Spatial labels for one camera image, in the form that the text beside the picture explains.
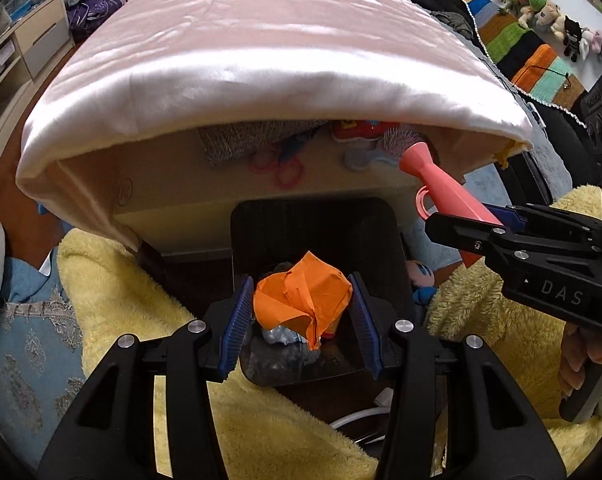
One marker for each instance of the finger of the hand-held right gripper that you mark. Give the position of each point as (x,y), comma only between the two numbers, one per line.
(546,217)
(461,232)

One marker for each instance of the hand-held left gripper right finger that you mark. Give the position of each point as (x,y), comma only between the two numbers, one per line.
(363,325)

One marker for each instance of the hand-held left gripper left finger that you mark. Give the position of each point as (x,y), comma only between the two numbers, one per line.
(236,325)

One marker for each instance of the silver foil wrapper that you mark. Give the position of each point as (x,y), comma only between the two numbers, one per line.
(281,335)

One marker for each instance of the orange paper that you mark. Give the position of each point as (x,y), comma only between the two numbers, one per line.
(301,290)

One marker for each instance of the black trash bin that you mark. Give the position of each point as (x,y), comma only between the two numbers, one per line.
(311,230)

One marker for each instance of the person's right hand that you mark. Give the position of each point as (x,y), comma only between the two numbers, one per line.
(573,360)

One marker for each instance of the grey fluffy blanket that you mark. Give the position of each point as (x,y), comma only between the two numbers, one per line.
(548,160)

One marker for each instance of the blue plush doll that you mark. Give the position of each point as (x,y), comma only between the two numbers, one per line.
(422,280)

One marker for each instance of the black sofa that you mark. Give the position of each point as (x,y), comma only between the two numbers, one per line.
(561,125)

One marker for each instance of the yellow fluffy rug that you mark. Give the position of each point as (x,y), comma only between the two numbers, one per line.
(281,435)

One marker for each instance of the beige low table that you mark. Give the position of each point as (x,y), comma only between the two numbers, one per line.
(191,210)

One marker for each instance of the red plastic toy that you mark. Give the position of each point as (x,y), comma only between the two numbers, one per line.
(361,132)

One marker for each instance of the colourful crochet blanket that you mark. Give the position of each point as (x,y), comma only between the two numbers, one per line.
(516,45)

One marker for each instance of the woven beige mat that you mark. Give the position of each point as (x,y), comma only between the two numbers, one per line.
(241,142)

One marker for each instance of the blue plastic toy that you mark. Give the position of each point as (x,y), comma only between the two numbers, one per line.
(296,147)

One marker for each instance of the olive cloth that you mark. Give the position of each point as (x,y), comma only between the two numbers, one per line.
(453,22)

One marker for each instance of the row of plush toys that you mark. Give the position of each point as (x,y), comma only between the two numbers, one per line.
(536,7)

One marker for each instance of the blue patterned carpet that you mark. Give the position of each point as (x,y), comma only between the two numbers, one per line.
(26,360)

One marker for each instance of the pink satin tablecloth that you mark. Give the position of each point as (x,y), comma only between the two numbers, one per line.
(231,50)

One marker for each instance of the purple cloth bag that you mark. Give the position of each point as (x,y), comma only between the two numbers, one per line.
(93,15)

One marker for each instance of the wooden drawer cabinet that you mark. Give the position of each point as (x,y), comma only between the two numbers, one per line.
(36,45)

